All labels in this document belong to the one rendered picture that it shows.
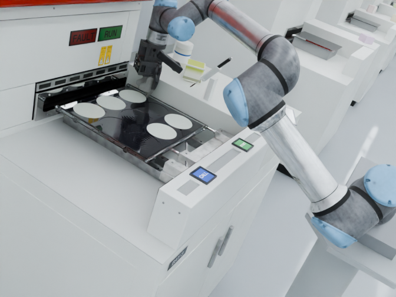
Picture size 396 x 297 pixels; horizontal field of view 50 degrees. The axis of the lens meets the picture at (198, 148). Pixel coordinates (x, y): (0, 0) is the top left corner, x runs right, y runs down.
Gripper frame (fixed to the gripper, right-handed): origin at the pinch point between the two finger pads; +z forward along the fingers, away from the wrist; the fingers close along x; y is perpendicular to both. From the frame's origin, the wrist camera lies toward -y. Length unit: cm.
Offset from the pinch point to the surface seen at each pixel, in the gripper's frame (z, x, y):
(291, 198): 91, -46, -142
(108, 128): 1.4, 24.0, 20.0
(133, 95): 1.3, -0.8, 5.6
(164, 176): 4.4, 44.1, 7.2
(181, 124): 1.3, 18.7, -6.6
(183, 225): 1, 68, 11
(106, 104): 1.4, 8.2, 17.2
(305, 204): 91, -39, -150
